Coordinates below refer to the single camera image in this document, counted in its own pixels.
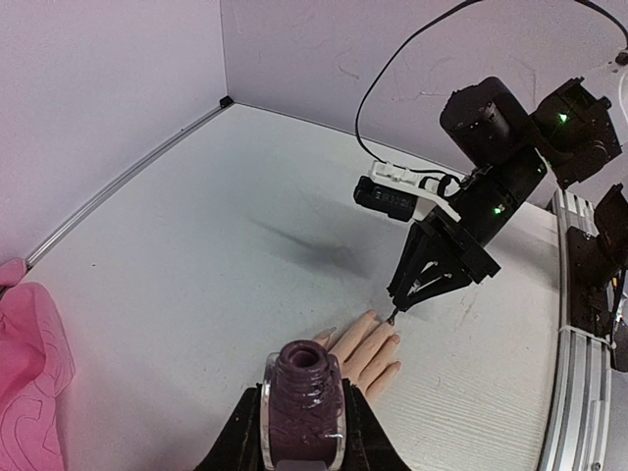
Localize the pink sweatshirt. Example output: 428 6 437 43
1 258 75 470

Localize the black right camera cable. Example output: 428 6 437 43
354 0 627 168

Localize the mannequin hand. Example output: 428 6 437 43
313 310 401 404

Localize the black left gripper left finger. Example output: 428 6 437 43
194 385 260 471

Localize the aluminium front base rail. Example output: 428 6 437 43
538 184 627 470

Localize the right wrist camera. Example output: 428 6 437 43
353 161 461 222

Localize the nail polish brush cap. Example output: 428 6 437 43
387 261 452 326

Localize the aluminium table edge rail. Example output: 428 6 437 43
25 95 235 271

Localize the purple nail polish bottle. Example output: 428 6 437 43
260 340 347 470

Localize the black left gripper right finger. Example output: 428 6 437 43
340 380 411 471

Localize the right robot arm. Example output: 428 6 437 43
389 67 627 372

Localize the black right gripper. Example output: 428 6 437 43
388 77 547 312

